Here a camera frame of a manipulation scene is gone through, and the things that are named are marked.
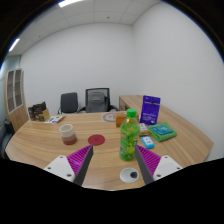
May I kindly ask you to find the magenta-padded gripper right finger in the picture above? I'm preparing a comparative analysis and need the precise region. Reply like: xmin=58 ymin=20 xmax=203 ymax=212
xmin=134 ymin=144 xmax=183 ymax=185

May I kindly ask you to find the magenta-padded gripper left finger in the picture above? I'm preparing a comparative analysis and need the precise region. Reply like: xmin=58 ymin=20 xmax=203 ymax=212
xmin=43 ymin=144 xmax=95 ymax=187

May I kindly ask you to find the green drink bottle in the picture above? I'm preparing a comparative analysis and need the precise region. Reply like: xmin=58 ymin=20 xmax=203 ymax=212
xmin=119 ymin=108 xmax=140 ymax=162

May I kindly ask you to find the green folded cloth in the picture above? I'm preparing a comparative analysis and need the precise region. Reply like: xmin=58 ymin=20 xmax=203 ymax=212
xmin=148 ymin=122 xmax=178 ymax=143

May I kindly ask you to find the small blue white box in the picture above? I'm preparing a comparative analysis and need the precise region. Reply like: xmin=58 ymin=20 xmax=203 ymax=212
xmin=140 ymin=135 xmax=156 ymax=150

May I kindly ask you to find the white and brown cup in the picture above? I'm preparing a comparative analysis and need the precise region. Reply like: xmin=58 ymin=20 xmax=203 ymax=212
xmin=59 ymin=123 xmax=78 ymax=146

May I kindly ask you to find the blue flat packet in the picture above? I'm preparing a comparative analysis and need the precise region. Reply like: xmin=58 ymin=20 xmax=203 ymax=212
xmin=152 ymin=125 xmax=174 ymax=136

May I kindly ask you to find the white round desk grommet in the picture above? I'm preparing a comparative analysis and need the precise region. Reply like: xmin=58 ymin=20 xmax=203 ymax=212
xmin=119 ymin=167 xmax=140 ymax=184

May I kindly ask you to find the flat round red coaster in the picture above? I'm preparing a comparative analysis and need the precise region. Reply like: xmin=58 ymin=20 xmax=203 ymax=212
xmin=87 ymin=133 xmax=106 ymax=147

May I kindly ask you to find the white printed leaflet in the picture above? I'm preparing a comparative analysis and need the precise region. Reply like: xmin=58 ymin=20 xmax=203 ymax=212
xmin=43 ymin=115 xmax=66 ymax=124

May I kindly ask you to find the purple standing pouch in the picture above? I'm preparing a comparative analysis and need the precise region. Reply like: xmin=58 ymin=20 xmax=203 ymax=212
xmin=139 ymin=95 xmax=162 ymax=126

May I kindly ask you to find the dark brown open box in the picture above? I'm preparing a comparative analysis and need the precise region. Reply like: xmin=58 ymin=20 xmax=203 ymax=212
xmin=27 ymin=101 xmax=51 ymax=123

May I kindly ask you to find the dark sofa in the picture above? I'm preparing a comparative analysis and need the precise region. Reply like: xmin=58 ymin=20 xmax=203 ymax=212
xmin=0 ymin=119 xmax=16 ymax=158

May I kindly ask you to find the grey padded office chair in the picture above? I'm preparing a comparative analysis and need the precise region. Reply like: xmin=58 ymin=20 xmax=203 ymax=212
xmin=57 ymin=92 xmax=80 ymax=115

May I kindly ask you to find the orange cardboard box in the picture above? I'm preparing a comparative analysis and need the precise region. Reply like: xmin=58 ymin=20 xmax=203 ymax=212
xmin=115 ymin=110 xmax=128 ymax=128

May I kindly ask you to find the paper with round print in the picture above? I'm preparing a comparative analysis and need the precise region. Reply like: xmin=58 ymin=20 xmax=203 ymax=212
xmin=100 ymin=112 xmax=117 ymax=123

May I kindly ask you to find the wooden side desk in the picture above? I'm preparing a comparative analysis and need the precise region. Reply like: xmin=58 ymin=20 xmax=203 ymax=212
xmin=118 ymin=94 xmax=144 ymax=112

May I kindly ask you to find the black mesh office chair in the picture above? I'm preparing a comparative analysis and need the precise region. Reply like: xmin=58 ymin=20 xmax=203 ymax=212
xmin=78 ymin=87 xmax=119 ymax=114

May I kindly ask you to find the wooden glass-door shelf unit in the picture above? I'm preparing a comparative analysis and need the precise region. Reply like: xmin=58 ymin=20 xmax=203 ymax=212
xmin=3 ymin=68 xmax=30 ymax=133

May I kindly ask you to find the long ceiling light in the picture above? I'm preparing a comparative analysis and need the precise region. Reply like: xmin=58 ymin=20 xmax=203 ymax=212
xmin=58 ymin=0 xmax=84 ymax=8
xmin=8 ymin=38 xmax=21 ymax=53

